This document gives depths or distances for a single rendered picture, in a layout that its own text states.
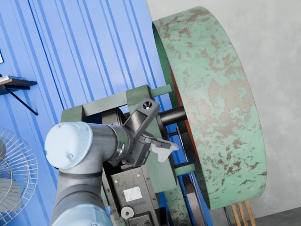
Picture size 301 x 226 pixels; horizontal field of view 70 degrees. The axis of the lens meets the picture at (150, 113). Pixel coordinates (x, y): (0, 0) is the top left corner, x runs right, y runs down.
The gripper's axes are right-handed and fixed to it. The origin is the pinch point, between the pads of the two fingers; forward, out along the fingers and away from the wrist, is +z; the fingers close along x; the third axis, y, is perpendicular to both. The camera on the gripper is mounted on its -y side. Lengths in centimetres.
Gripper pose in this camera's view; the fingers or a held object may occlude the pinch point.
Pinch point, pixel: (158, 134)
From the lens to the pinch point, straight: 65.4
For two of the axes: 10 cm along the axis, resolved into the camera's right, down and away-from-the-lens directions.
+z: 4.7, 1.0, 8.8
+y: -4.0, 9.1, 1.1
